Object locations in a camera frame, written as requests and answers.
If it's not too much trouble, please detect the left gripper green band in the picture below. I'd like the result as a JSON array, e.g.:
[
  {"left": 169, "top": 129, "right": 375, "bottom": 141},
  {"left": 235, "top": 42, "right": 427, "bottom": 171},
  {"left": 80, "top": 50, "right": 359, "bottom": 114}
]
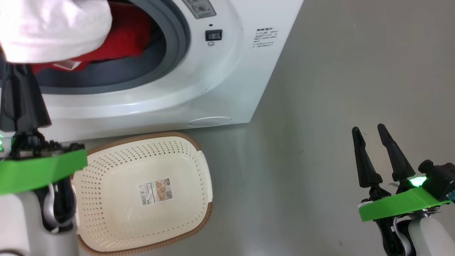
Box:
[{"left": 0, "top": 59, "right": 89, "bottom": 196}]

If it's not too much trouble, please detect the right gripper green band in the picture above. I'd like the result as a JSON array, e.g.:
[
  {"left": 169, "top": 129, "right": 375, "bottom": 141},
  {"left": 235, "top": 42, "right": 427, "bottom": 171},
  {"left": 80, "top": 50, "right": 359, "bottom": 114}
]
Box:
[{"left": 352, "top": 123, "right": 451, "bottom": 223}]

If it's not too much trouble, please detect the white fluffy cloth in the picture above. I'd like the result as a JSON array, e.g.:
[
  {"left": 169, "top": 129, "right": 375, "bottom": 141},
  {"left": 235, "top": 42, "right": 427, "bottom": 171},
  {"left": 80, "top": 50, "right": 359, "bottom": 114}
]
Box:
[{"left": 0, "top": 0, "right": 113, "bottom": 65}]

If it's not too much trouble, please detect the red garment with white trim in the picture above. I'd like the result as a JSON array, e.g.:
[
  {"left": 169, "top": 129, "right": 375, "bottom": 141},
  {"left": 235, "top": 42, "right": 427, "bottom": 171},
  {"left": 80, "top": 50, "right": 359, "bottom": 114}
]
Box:
[{"left": 30, "top": 1, "right": 154, "bottom": 74}]

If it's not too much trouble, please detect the cream perforated laundry basket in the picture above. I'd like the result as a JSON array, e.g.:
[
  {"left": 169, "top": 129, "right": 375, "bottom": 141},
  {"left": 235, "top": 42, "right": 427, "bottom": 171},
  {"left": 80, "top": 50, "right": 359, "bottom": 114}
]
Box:
[{"left": 70, "top": 131, "right": 214, "bottom": 256}]

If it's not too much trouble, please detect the paper label in basket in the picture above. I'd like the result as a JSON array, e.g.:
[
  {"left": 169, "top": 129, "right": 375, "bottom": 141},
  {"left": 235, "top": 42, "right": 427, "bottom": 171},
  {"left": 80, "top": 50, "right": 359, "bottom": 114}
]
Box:
[{"left": 138, "top": 178, "right": 175, "bottom": 207}]

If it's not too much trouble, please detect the white front-load washing machine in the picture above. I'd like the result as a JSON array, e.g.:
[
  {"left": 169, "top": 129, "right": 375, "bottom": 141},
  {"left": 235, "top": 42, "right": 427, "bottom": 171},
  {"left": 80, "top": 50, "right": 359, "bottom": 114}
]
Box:
[{"left": 0, "top": 0, "right": 305, "bottom": 143}]

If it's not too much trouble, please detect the grey warning sticker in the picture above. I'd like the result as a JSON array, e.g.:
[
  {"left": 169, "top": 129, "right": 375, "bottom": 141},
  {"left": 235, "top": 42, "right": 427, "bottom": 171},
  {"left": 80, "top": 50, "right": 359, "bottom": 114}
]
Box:
[{"left": 183, "top": 0, "right": 217, "bottom": 19}]

